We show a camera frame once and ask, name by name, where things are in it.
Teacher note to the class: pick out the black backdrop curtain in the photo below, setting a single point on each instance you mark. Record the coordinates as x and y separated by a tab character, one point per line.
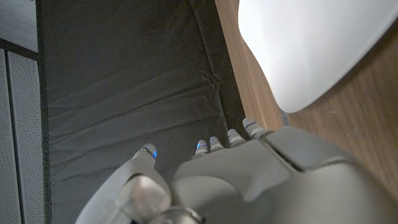
124	77

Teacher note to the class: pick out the white paper plate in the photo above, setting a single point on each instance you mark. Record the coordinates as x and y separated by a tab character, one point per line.
311	46

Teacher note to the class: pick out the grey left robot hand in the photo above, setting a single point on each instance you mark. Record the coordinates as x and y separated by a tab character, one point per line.
248	180

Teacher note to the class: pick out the grey perforated panel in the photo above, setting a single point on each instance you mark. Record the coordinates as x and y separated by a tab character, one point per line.
25	140

